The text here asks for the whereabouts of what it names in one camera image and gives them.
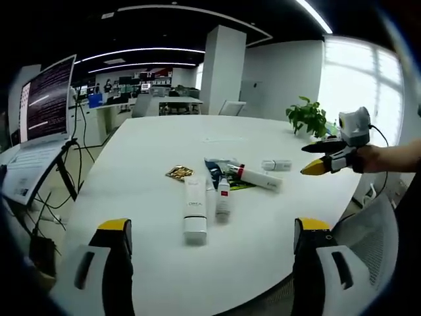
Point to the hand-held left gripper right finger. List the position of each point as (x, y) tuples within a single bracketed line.
[(309, 273)]

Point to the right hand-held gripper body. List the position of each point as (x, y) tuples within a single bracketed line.
[(356, 126)]

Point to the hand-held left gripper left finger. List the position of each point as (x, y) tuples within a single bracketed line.
[(113, 270)]

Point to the small white skincare bottle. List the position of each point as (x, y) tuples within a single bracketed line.
[(278, 165)]

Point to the red-banded white skincare tube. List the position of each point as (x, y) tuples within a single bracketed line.
[(260, 179)]

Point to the green skincare sachet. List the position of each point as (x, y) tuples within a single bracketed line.
[(241, 186)]

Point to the large white skincare tube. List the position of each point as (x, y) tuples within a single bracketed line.
[(195, 210)]

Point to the small red-label skincare bottle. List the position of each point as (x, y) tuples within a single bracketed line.
[(223, 200)]

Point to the blue skincare sachet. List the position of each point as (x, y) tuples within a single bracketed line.
[(213, 171)]

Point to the gold skincare sachet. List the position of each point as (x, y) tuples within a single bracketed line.
[(179, 172)]

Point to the person's right hand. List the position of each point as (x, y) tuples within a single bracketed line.
[(370, 159)]

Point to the green potted plant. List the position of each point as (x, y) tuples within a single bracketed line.
[(307, 116)]

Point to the white mesh office chair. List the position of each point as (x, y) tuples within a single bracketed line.
[(368, 243)]

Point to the dark box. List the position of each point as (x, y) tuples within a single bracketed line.
[(41, 253)]

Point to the black laptop stand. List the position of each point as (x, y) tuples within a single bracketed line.
[(65, 168)]

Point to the blue box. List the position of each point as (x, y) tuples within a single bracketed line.
[(95, 100)]

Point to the white laptop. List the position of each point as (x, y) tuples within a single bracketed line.
[(46, 102)]

